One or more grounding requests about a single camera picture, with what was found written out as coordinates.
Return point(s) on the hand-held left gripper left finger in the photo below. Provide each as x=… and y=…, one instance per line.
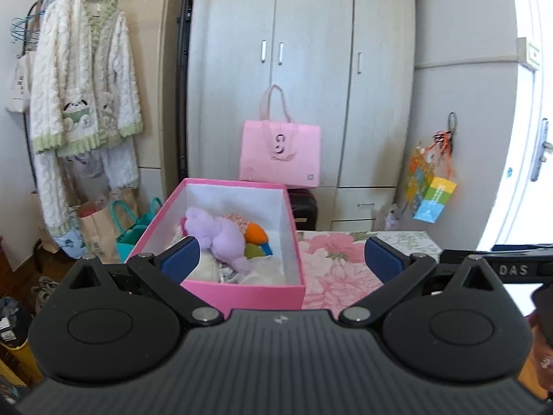
x=179, y=259

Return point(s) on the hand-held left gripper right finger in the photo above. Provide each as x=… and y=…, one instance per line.
x=384, y=259

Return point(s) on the purple plush toy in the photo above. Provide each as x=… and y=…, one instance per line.
x=216, y=235

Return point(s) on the floral fabric plush toy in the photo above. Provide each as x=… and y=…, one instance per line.
x=236, y=221

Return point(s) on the green plush toy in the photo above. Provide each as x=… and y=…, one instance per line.
x=252, y=251

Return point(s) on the orange plush toy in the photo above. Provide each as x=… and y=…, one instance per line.
x=257, y=233

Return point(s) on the pink cardboard box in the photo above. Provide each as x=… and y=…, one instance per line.
x=259, y=296

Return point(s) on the blue and white packet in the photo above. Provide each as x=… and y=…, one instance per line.
x=268, y=248

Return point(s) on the clear plastic bag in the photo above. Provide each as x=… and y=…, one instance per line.
x=389, y=218

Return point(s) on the teal handbag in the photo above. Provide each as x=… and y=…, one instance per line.
x=138, y=229

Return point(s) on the colourful gift bag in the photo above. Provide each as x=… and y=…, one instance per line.
x=432, y=194

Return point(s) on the brown paper bag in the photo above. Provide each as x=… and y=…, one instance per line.
x=97, y=233

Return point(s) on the black suitcase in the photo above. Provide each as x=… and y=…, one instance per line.
x=304, y=209

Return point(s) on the blue printed bag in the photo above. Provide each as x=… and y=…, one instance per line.
x=71, y=244

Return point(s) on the pair of shoes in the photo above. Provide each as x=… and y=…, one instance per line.
x=43, y=292

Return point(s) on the pink tote bag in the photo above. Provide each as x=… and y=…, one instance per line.
x=281, y=155

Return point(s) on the white fleece pants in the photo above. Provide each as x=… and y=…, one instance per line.
x=47, y=190

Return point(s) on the beige wooden wardrobe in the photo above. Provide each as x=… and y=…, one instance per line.
x=151, y=73

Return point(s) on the grey wardrobe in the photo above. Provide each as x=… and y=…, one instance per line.
x=302, y=73

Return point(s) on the white canvas tote bag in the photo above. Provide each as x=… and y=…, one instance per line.
x=19, y=88

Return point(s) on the black metal frame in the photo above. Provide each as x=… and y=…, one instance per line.
x=183, y=73

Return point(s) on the wall switch box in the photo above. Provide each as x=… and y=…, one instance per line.
x=530, y=54

